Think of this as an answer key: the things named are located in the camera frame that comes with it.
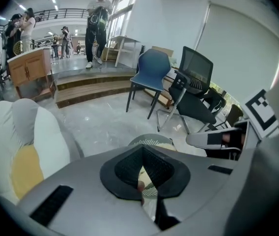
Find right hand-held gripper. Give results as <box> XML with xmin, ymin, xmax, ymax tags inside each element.
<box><xmin>186</xmin><ymin>58</ymin><xmax>279</xmax><ymax>161</ymax></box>

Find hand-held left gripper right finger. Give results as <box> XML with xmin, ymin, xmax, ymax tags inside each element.
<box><xmin>141</xmin><ymin>144</ymin><xmax>248</xmax><ymax>236</ymax></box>

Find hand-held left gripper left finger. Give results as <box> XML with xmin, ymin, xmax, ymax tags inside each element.
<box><xmin>16</xmin><ymin>144</ymin><xmax>162</xmax><ymax>236</ymax></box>

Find cream yellow clothes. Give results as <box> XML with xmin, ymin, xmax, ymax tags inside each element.
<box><xmin>158</xmin><ymin>142</ymin><xmax>176</xmax><ymax>151</ymax></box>

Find person's left hand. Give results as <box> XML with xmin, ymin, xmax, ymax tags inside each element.
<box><xmin>137</xmin><ymin>179</ymin><xmax>146</xmax><ymax>205</ymax></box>

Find black side chair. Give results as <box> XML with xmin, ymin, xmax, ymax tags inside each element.
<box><xmin>213</xmin><ymin>104</ymin><xmax>245</xmax><ymax>130</ymax></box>

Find black mesh office chair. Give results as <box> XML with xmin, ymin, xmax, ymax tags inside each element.
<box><xmin>156</xmin><ymin>45</ymin><xmax>228</xmax><ymax>135</ymax></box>

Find blue plastic chair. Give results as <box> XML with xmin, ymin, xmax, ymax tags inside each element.
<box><xmin>126</xmin><ymin>48</ymin><xmax>172</xmax><ymax>120</ymax></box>

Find cardboard box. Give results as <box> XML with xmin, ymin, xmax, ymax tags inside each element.
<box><xmin>151</xmin><ymin>45</ymin><xmax>174</xmax><ymax>59</ymax></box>

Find wooden platform steps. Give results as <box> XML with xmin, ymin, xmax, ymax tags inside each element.
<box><xmin>55</xmin><ymin>66</ymin><xmax>172</xmax><ymax>110</ymax></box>

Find white shelf table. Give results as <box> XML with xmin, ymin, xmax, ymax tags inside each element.
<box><xmin>104</xmin><ymin>35</ymin><xmax>142</xmax><ymax>68</ymax></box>

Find wooden cabinet with white top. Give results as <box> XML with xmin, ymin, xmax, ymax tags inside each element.
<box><xmin>6</xmin><ymin>47</ymin><xmax>56</xmax><ymax>101</ymax></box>

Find tall window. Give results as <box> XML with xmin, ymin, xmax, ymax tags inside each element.
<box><xmin>106</xmin><ymin>0</ymin><xmax>140</xmax><ymax>42</ymax></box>

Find black mezzanine railing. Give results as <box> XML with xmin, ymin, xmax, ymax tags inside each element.
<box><xmin>32</xmin><ymin>8</ymin><xmax>89</xmax><ymax>22</ymax></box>

